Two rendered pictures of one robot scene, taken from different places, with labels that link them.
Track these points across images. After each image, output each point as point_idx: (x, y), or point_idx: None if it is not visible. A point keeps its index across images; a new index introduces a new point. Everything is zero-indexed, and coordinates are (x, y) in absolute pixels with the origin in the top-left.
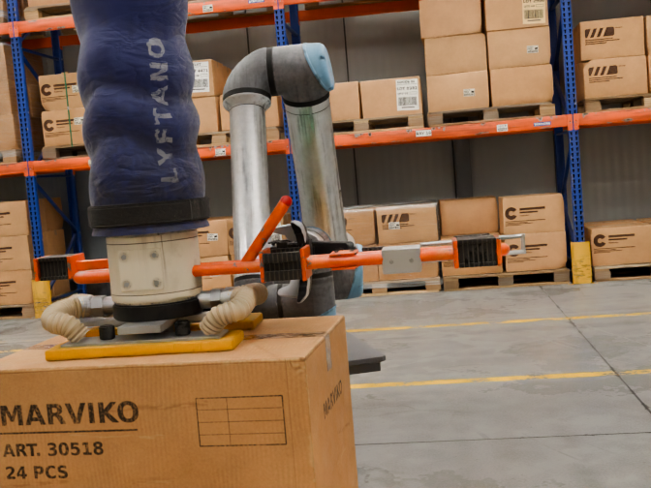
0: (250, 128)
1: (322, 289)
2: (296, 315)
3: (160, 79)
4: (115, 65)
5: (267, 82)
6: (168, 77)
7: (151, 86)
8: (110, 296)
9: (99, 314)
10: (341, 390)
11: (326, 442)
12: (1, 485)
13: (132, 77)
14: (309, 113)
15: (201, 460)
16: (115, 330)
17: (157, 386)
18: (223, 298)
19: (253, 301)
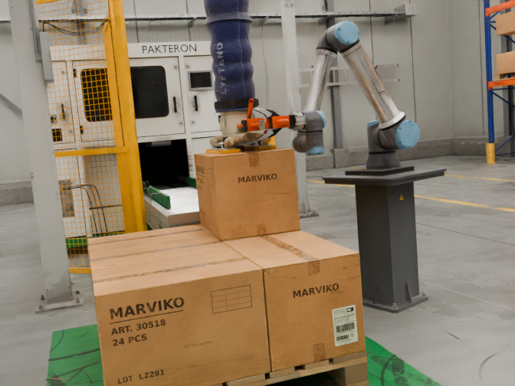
0: (316, 65)
1: (309, 138)
2: (304, 148)
3: (220, 57)
4: (211, 53)
5: (326, 43)
6: (222, 56)
7: (218, 60)
8: None
9: None
10: (275, 178)
11: (240, 191)
12: (198, 190)
13: (214, 57)
14: (344, 56)
15: (208, 188)
16: None
17: (204, 162)
18: None
19: (237, 138)
